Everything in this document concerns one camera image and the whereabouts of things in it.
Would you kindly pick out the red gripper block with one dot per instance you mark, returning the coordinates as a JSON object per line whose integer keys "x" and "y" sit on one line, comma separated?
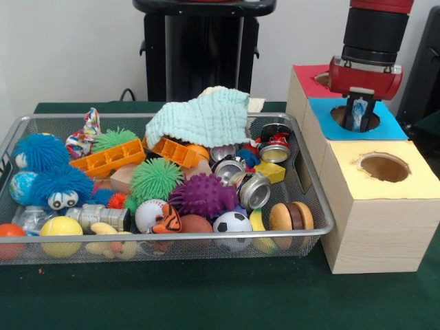
{"x": 364, "y": 80}

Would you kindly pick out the crushed clear plastic bottle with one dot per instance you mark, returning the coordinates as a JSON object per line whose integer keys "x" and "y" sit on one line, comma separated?
{"x": 359, "y": 113}

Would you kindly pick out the cream muslin cloth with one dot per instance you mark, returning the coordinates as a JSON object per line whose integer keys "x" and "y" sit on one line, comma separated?
{"x": 256, "y": 104}

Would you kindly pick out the light blue muslin cloth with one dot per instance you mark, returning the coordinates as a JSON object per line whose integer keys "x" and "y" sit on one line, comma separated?
{"x": 206, "y": 117}

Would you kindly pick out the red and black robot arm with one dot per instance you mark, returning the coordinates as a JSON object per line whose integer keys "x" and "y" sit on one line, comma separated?
{"x": 374, "y": 27}

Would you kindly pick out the wooden box with three holes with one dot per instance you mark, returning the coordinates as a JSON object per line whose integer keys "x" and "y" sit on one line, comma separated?
{"x": 378, "y": 233}

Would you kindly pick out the green clothed side table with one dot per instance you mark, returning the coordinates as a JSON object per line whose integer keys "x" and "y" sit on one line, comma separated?
{"x": 428, "y": 129}

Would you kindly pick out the black upright panel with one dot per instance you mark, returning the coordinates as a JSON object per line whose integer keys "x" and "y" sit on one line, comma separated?
{"x": 426, "y": 68}

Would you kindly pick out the crushed red soda can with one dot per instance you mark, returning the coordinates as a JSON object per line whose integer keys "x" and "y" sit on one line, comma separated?
{"x": 275, "y": 141}

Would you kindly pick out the toy hamburger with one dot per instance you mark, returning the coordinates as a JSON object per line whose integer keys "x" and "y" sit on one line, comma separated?
{"x": 292, "y": 216}

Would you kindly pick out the small soccer ball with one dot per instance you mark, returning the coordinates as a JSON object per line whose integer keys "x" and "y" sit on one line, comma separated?
{"x": 232, "y": 223}

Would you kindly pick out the purple spiky ball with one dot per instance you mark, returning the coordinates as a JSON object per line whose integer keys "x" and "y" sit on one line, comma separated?
{"x": 203, "y": 196}

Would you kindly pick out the green spiky ball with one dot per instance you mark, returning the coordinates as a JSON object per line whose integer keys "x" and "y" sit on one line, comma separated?
{"x": 156, "y": 178}

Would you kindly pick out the dark green table cloth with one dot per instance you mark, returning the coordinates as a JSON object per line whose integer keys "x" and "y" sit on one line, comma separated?
{"x": 206, "y": 295}

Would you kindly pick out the blue furry toy with eyes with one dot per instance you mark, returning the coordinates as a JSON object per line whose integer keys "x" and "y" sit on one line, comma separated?
{"x": 65, "y": 182}

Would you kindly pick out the yellow ball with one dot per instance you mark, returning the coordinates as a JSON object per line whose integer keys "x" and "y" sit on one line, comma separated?
{"x": 62, "y": 228}

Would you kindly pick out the blue furry puffer ball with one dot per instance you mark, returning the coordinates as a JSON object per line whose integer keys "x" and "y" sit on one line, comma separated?
{"x": 41, "y": 149}

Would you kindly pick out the orange ball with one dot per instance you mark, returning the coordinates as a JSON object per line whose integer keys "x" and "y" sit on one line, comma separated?
{"x": 12, "y": 230}

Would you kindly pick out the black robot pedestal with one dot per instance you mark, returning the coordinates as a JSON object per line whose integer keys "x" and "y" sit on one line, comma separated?
{"x": 154, "y": 68}

